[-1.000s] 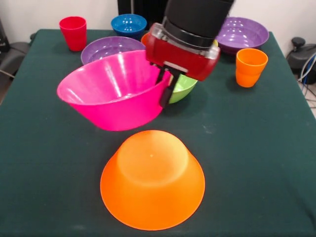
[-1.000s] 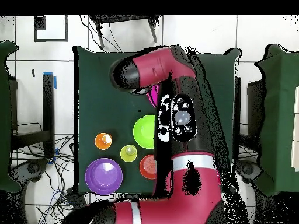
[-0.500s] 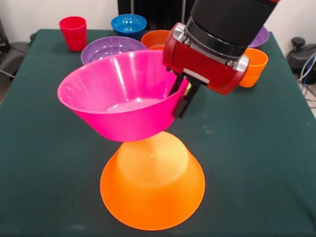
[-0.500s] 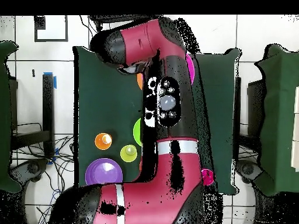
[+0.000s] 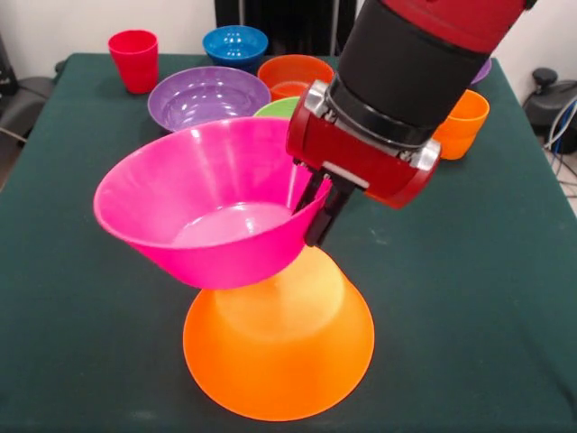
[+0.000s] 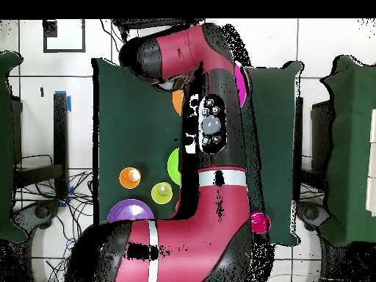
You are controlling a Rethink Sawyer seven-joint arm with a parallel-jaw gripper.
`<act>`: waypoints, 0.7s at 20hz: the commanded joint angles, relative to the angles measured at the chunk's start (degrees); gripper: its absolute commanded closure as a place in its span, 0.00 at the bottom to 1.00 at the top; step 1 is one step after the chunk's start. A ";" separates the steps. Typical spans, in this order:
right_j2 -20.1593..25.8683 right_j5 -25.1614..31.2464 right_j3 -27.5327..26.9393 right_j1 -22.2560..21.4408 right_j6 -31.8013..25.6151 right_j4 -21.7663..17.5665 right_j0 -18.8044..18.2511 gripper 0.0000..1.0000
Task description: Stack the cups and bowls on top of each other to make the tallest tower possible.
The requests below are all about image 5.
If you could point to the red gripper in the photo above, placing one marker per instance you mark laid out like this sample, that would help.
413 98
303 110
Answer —
360 158

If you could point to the green plastic bowl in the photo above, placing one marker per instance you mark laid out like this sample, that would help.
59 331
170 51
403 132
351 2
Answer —
277 109

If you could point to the large pink plastic bowl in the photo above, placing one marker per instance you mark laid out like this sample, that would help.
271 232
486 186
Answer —
203 180

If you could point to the purple plastic bowl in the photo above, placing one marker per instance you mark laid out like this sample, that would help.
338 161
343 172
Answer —
207 99
483 72

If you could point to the large orange plastic bowl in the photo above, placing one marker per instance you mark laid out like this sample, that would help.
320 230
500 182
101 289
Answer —
279 361

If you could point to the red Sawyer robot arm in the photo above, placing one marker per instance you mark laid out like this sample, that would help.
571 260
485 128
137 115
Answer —
414 58

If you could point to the small red-orange plastic bowl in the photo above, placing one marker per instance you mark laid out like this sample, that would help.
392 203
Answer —
288 72

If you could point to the dark green table cloth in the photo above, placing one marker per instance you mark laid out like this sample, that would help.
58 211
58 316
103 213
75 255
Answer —
451 293

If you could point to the orange plastic cup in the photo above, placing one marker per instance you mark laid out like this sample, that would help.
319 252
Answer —
464 131

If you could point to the small blue plastic bowl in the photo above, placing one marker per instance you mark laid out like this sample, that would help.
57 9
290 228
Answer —
234 49

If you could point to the red plastic cup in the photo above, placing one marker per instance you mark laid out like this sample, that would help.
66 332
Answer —
133 63

